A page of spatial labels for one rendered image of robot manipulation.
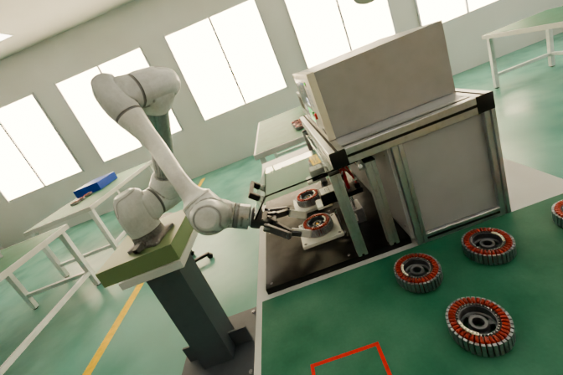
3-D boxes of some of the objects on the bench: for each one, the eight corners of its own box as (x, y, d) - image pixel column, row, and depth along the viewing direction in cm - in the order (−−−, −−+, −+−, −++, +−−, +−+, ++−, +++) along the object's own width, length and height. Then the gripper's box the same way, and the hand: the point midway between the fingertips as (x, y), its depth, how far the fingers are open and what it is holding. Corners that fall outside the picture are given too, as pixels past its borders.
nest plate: (304, 250, 100) (302, 247, 100) (299, 228, 114) (298, 225, 114) (344, 235, 99) (343, 232, 99) (334, 214, 113) (333, 212, 113)
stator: (307, 242, 101) (303, 233, 100) (303, 226, 112) (300, 218, 111) (337, 231, 101) (333, 223, 99) (330, 216, 111) (327, 208, 110)
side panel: (419, 245, 85) (391, 147, 75) (414, 239, 88) (387, 145, 78) (511, 212, 83) (495, 107, 73) (503, 208, 86) (487, 106, 76)
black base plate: (268, 295, 90) (266, 290, 89) (267, 205, 151) (266, 202, 150) (412, 243, 87) (410, 237, 86) (352, 172, 148) (350, 169, 147)
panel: (411, 238, 85) (385, 148, 76) (349, 168, 148) (331, 115, 139) (415, 238, 85) (389, 146, 76) (352, 167, 148) (333, 114, 139)
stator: (469, 298, 64) (467, 285, 63) (529, 331, 54) (527, 317, 53) (436, 330, 61) (432, 317, 60) (493, 372, 51) (490, 357, 50)
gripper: (251, 210, 117) (303, 216, 118) (246, 245, 93) (312, 253, 95) (254, 193, 114) (307, 200, 116) (249, 225, 91) (316, 233, 92)
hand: (306, 223), depth 105 cm, fingers open, 13 cm apart
